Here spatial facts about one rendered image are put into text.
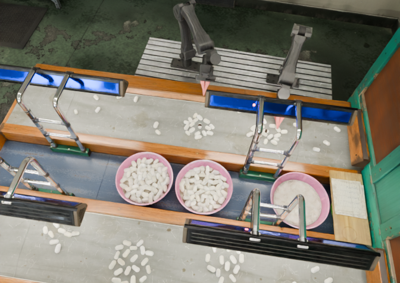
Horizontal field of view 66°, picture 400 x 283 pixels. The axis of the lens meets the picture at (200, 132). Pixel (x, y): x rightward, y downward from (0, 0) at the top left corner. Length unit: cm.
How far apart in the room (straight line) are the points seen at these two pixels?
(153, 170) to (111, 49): 185
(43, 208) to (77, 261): 38
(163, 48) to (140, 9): 148
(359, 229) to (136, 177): 102
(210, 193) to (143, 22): 228
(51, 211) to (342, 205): 119
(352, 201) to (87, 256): 118
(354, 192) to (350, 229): 17
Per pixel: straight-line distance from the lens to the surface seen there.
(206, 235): 104
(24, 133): 178
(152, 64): 201
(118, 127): 167
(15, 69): 157
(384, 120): 159
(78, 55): 318
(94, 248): 146
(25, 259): 155
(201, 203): 145
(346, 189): 159
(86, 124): 172
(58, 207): 114
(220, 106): 131
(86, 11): 364
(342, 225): 152
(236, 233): 104
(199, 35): 159
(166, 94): 174
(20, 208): 121
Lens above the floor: 211
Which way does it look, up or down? 59 degrees down
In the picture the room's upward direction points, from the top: 3 degrees clockwise
